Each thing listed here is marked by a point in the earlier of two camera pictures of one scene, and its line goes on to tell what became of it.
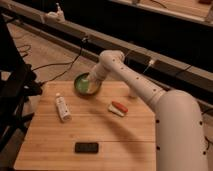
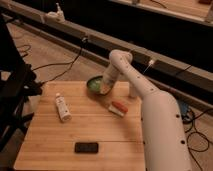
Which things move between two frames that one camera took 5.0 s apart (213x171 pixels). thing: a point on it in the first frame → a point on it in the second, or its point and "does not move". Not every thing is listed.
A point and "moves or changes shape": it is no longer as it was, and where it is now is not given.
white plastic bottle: x=63 y=110 does not move
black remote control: x=86 y=147 does not move
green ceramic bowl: x=81 y=86 moves or changes shape
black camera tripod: x=18 y=82 does not move
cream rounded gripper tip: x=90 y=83 → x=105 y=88
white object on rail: x=56 y=16 does not move
